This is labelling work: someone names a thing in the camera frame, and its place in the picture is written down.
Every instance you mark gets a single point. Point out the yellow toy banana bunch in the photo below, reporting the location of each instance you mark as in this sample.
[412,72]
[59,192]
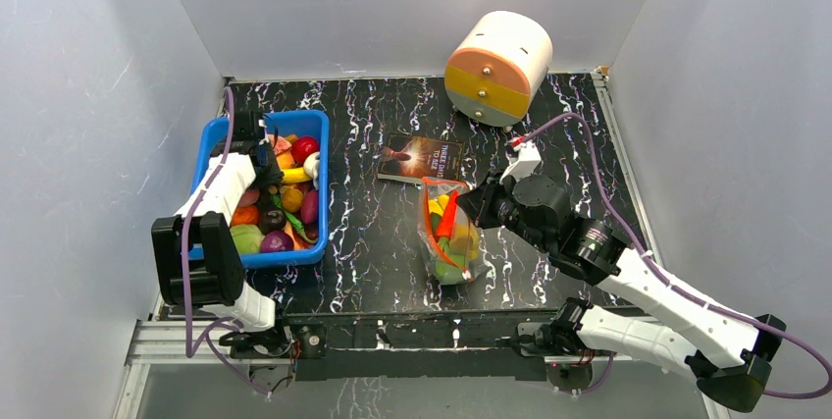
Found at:
[462,247]

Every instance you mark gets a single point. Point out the red toy chili pepper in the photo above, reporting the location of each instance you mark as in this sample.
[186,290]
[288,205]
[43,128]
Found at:
[448,205]

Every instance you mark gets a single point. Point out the green toy lime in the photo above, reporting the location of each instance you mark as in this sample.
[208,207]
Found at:
[449,275]

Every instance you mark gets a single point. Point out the dark paperback book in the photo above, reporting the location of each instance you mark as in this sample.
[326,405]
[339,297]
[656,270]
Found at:
[409,159]

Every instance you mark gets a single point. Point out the clear zip top bag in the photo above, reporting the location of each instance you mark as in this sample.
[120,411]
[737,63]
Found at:
[431,188]

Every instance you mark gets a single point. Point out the purple toy onion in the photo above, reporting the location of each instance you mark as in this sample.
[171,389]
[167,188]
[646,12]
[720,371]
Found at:
[276,242]

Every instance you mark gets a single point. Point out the orange brown toy potato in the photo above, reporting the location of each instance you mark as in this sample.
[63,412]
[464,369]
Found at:
[292,200]

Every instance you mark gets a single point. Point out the green toy cabbage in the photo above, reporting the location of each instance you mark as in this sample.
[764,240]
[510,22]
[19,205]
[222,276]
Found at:
[247,239]

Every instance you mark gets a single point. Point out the pink toy watermelon slice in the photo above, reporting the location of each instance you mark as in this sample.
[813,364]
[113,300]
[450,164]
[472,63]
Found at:
[279,144]

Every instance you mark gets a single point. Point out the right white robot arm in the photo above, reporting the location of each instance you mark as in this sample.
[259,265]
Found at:
[728,360]

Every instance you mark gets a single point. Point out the white toy garlic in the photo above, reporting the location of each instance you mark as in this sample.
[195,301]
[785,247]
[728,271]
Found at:
[311,168]

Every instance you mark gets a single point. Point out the dark toy mangosteen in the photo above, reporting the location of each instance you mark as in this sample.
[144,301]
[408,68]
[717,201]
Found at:
[271,220]

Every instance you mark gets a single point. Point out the red toy apple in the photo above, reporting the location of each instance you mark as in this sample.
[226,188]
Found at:
[303,147]

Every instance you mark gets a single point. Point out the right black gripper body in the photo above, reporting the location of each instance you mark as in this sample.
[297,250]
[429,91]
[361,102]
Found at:
[485,198]

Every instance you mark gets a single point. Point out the round three-drawer cabinet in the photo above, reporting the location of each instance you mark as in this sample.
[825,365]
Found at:
[494,74]

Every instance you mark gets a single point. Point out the single yellow toy banana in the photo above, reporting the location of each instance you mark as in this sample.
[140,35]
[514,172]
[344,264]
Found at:
[295,175]

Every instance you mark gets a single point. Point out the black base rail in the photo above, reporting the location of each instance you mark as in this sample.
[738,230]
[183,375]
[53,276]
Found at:
[431,344]

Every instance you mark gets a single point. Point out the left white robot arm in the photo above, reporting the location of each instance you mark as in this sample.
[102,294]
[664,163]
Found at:
[197,262]

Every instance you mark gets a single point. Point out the orange toy tangerine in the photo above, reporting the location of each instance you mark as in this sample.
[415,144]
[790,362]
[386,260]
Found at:
[245,215]

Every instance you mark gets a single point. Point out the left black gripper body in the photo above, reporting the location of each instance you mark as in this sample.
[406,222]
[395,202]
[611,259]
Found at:
[271,175]

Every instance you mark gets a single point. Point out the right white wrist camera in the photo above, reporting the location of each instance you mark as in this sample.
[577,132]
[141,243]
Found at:
[527,160]

